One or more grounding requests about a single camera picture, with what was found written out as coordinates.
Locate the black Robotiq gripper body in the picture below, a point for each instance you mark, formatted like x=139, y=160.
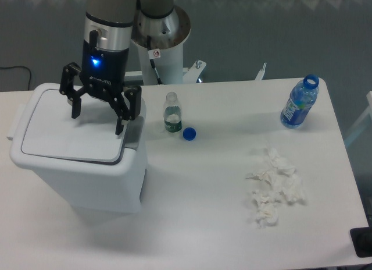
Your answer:
x=102, y=72

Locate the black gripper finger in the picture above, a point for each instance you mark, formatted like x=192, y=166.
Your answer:
x=126, y=103
x=69, y=72

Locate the white trash can lid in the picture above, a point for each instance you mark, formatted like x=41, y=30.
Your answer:
x=52, y=132

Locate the white plastic trash can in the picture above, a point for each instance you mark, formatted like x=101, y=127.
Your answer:
x=114, y=186

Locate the blue bottle cap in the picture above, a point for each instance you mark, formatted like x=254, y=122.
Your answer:
x=189, y=133

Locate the clear bottle green label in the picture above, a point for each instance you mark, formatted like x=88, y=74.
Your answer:
x=172, y=113

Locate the crumpled white tissue upper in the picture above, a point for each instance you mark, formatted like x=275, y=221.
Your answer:
x=281, y=177

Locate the crumpled white tissue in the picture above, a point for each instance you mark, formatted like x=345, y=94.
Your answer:
x=281, y=177
x=267, y=211

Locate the crumpled white tissue lower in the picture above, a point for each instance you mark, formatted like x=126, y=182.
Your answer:
x=267, y=211

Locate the blue plastic drink bottle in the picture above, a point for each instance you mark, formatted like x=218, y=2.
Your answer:
x=300, y=101

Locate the black device at edge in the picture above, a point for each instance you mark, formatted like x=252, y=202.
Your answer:
x=361, y=239

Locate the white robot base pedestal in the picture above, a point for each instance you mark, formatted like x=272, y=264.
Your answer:
x=160, y=44

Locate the white frame at right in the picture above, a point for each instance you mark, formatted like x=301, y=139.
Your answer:
x=360, y=124

